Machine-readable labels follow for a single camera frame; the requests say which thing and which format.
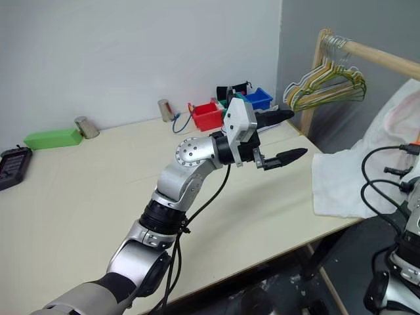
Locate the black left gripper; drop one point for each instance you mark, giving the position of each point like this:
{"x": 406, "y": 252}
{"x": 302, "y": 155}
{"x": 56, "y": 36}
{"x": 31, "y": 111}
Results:
{"x": 249, "y": 151}

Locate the white shorts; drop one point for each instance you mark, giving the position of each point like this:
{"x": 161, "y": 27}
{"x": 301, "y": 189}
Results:
{"x": 348, "y": 177}

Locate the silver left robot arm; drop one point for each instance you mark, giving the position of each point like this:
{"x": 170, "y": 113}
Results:
{"x": 183, "y": 177}

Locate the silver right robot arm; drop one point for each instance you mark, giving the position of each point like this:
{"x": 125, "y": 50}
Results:
{"x": 410, "y": 229}

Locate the blue plastic bin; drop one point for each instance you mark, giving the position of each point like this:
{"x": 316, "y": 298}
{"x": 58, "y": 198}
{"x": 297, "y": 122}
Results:
{"x": 259, "y": 98}

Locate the green plastic bin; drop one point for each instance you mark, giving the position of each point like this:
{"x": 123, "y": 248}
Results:
{"x": 221, "y": 104}

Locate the red plastic bin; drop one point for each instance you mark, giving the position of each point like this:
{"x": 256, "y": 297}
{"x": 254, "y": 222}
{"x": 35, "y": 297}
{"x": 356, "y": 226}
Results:
{"x": 206, "y": 118}

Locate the metal cup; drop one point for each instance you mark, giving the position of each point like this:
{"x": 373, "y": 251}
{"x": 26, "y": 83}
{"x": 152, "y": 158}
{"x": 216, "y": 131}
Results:
{"x": 87, "y": 128}
{"x": 166, "y": 111}

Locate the black table leg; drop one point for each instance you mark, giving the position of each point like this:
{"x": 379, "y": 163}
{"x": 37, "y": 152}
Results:
{"x": 313, "y": 259}

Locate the wooden clothes rack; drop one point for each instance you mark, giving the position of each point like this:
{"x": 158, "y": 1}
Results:
{"x": 377, "y": 54}

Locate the green plastic box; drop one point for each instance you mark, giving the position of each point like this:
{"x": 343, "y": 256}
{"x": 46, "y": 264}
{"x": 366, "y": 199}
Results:
{"x": 52, "y": 139}

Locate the black handheld device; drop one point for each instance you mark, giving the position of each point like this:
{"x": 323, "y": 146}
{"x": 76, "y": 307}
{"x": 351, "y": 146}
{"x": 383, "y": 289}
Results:
{"x": 13, "y": 167}

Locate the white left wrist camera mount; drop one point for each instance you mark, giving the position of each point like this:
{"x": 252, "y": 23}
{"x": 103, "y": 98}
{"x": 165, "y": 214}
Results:
{"x": 238, "y": 121}

